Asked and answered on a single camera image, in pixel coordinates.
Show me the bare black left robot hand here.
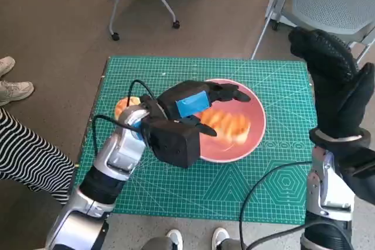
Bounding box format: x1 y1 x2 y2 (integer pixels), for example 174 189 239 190
157 80 251 137

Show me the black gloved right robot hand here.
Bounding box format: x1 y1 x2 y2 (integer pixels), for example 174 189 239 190
288 26 375 139

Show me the long striped toy bread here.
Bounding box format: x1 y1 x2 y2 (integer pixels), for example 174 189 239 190
202 108 252 145

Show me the round toy bread bun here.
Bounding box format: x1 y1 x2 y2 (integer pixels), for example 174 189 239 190
114 96 142 122

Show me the pink bowl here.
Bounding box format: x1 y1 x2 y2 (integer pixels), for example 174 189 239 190
199 78 267 163

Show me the green cutting mat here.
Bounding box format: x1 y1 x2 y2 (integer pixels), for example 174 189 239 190
74 55 313 224

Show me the person's white shoe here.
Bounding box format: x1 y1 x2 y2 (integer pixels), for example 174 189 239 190
166 228 184 250
0 81 35 107
212 227 231 250
0 56 16 78

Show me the person's grey leg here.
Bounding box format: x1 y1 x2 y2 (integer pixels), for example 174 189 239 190
142 237 176 250
218 238 244 250

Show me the person's striped leg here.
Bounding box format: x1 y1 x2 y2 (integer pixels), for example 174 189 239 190
0 106 76 206

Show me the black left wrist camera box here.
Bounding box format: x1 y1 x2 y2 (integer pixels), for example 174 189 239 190
145 118 202 169

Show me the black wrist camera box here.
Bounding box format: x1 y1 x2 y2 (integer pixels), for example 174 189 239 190
336 141 375 204
145 118 202 169

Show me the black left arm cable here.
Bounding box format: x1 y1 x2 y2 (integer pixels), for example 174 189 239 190
92 79 158 157

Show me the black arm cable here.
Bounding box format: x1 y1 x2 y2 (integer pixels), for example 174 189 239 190
92 79 158 157
246 221 352 250
238 160 313 248

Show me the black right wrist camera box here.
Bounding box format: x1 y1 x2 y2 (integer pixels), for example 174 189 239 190
336 141 375 204

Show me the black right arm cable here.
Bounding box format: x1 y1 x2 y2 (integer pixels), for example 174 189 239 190
246 221 352 250
238 160 313 248

